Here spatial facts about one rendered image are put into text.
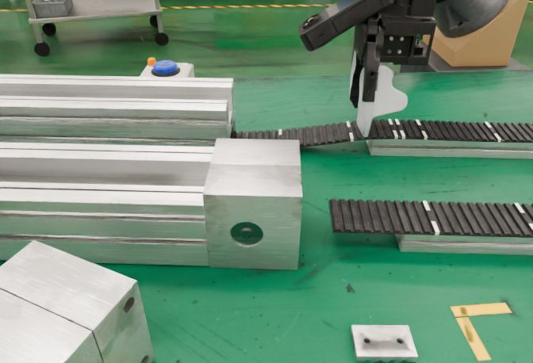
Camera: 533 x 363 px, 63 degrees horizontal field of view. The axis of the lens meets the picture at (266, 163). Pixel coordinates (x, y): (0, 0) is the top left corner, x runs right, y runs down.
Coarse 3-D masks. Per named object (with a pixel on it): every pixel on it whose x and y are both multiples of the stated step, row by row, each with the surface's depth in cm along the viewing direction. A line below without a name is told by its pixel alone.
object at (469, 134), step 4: (456, 124) 63; (460, 124) 63; (464, 124) 63; (468, 124) 63; (460, 128) 62; (464, 128) 62; (468, 128) 62; (464, 132) 61; (468, 132) 61; (472, 132) 61; (464, 136) 60; (468, 136) 60; (472, 136) 60; (476, 136) 60; (468, 140) 60; (472, 140) 60; (476, 140) 60; (480, 140) 60
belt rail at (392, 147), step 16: (368, 144) 64; (384, 144) 61; (400, 144) 61; (416, 144) 61; (432, 144) 61; (448, 144) 61; (464, 144) 61; (480, 144) 61; (496, 144) 61; (512, 144) 61; (528, 144) 60
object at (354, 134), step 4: (348, 124) 63; (352, 124) 64; (356, 124) 63; (348, 128) 63; (352, 128) 63; (356, 128) 62; (348, 132) 62; (352, 132) 62; (356, 132) 61; (360, 132) 62; (348, 136) 61; (352, 136) 61; (356, 136) 61; (360, 136) 60; (348, 140) 60; (352, 140) 60; (356, 140) 60
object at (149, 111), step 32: (0, 96) 58; (32, 96) 64; (64, 96) 63; (96, 96) 63; (128, 96) 63; (160, 96) 63; (192, 96) 63; (224, 96) 63; (0, 128) 58; (32, 128) 58; (64, 128) 58; (96, 128) 58; (128, 128) 58; (160, 128) 57; (192, 128) 57; (224, 128) 57
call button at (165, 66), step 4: (164, 60) 73; (168, 60) 73; (156, 64) 71; (160, 64) 71; (164, 64) 71; (168, 64) 71; (172, 64) 71; (176, 64) 72; (156, 68) 70; (160, 68) 70; (164, 68) 70; (168, 68) 70; (172, 68) 70; (176, 68) 71; (156, 72) 70; (160, 72) 70; (164, 72) 70; (168, 72) 70
